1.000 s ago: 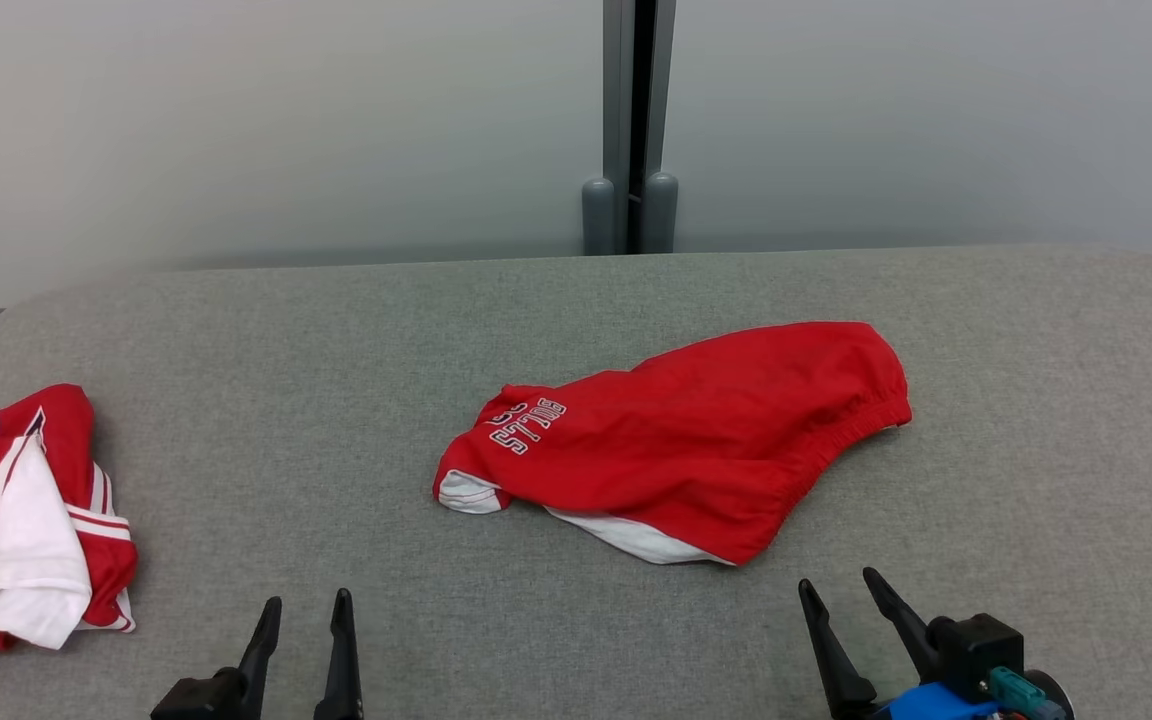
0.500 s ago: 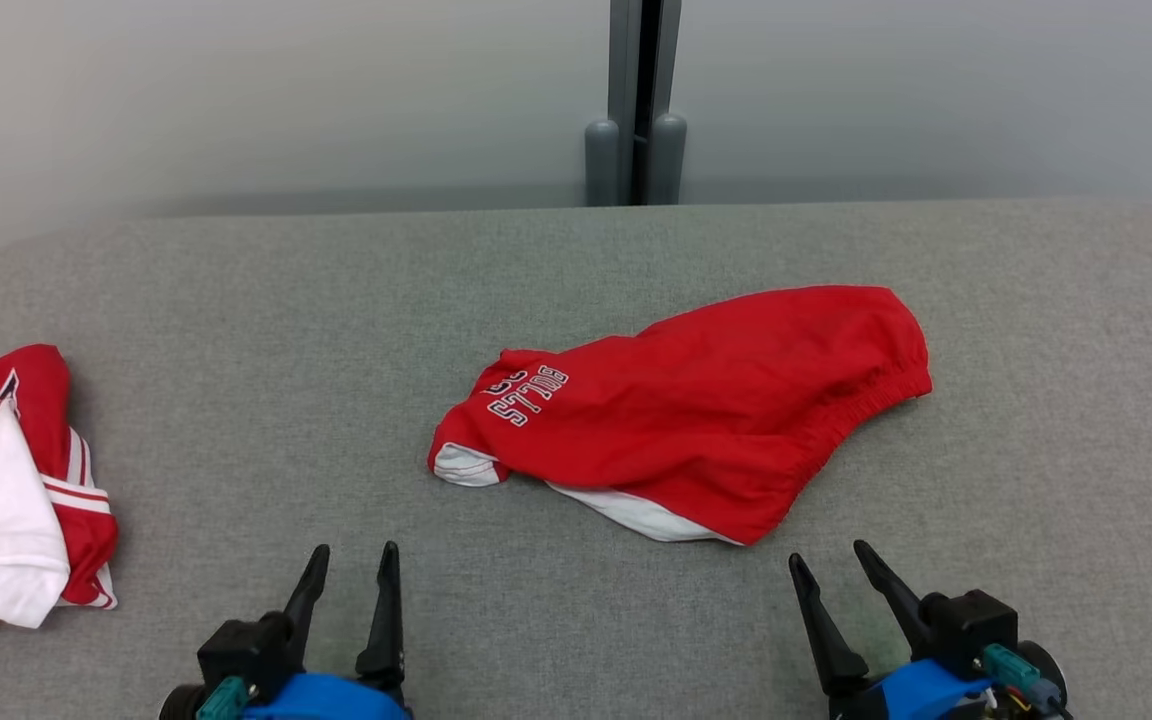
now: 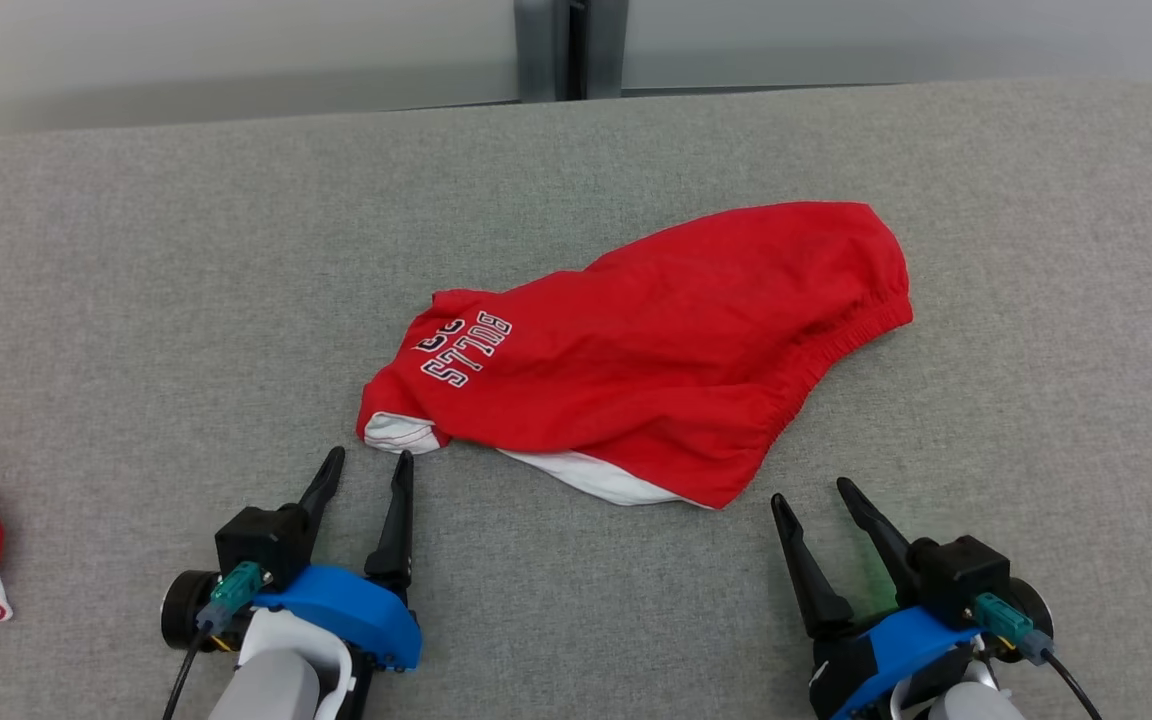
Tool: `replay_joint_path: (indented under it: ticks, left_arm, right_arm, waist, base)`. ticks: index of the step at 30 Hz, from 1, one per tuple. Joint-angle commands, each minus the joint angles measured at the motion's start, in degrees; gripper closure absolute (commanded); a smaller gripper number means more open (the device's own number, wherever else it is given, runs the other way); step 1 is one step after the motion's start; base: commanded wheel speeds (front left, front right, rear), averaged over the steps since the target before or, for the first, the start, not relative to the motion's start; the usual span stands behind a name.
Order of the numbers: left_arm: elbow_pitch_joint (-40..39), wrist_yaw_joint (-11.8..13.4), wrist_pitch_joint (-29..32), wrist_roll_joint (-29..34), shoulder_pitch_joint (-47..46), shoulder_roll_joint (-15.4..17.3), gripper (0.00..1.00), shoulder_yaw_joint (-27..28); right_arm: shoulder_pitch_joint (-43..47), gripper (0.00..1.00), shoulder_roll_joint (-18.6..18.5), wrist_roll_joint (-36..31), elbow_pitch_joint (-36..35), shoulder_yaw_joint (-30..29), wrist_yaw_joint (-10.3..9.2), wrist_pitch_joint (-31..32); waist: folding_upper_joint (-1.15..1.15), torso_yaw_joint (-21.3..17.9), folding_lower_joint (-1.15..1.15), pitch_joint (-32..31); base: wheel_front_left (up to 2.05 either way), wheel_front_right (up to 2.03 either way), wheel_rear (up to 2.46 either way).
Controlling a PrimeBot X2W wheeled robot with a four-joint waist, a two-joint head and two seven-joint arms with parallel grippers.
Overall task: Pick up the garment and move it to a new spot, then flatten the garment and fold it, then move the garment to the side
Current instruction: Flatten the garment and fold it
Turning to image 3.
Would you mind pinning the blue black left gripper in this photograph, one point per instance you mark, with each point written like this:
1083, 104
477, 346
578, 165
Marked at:
356, 610

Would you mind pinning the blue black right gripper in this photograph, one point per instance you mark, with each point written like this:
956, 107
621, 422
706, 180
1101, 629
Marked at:
896, 645

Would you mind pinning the red Bulls T-shirt white sleeves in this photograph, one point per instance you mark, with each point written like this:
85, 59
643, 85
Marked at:
656, 360

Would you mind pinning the grey fabric sofa cushion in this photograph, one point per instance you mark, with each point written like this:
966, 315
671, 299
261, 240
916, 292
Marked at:
186, 300

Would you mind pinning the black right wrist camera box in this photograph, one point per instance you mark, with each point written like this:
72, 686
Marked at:
961, 575

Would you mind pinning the grey metal partition post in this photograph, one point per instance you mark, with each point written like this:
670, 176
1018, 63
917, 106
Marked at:
546, 50

